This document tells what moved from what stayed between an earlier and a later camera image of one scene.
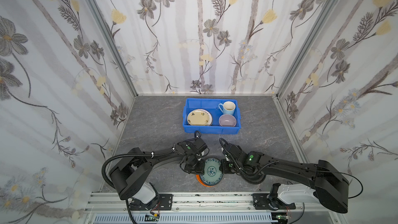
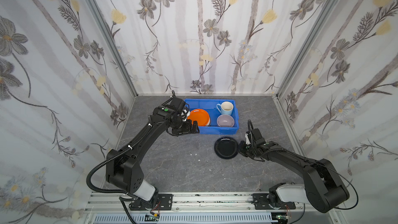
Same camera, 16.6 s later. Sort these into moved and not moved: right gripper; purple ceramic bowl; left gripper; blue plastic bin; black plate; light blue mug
Moved: left gripper; right gripper; black plate
Not moved: blue plastic bin; purple ceramic bowl; light blue mug
